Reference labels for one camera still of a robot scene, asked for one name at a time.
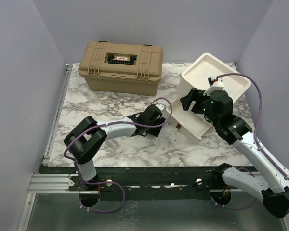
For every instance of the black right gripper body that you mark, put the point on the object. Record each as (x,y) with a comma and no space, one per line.
(202,105)

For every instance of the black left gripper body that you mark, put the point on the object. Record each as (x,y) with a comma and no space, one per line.
(154,131)

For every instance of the white bottom pull-out drawer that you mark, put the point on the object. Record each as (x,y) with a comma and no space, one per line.
(189,124)

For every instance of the clear plastic tube case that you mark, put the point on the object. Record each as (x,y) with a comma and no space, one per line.
(113,144)

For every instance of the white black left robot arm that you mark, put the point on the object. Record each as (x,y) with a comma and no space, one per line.
(85,140)

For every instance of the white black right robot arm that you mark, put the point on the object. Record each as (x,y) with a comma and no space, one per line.
(273,190)

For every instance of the tan plastic tool case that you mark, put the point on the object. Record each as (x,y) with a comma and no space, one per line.
(141,78)

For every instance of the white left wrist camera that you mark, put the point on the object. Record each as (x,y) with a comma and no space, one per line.
(160,106)

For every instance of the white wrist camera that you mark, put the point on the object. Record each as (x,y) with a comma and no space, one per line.
(160,106)
(216,83)

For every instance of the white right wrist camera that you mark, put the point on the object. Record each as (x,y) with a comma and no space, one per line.
(216,83)

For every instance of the black case carry handle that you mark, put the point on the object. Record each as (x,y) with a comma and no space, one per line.
(124,60)

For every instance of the black front mounting rail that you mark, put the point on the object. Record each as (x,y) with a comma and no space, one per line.
(135,183)

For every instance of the aluminium table edge rail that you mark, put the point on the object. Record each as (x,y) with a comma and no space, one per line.
(47,153)

